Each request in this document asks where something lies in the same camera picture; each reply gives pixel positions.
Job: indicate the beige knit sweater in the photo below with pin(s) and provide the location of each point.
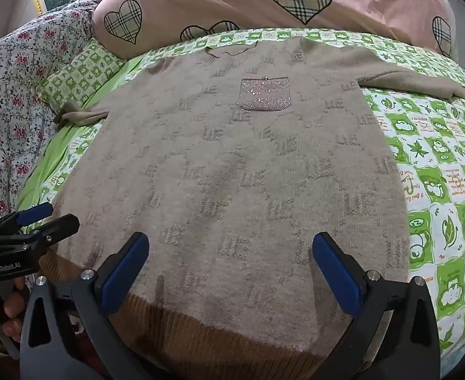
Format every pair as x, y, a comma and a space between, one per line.
232, 190

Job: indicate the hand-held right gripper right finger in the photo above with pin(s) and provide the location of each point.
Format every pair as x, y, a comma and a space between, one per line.
337, 271

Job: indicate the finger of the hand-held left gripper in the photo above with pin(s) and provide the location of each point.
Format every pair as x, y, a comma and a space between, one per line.
56, 227
34, 211

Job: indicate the person's left hand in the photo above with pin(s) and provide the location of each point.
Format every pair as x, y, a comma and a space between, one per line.
12, 326

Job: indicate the green checked bedsheet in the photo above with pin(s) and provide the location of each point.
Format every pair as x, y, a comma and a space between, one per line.
446, 190

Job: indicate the floral blanket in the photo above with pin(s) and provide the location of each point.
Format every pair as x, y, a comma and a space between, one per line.
14, 87

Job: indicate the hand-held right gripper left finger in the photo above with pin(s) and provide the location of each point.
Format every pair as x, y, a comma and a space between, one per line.
124, 271

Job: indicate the green checked pillow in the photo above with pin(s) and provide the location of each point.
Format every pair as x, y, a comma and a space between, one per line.
84, 75

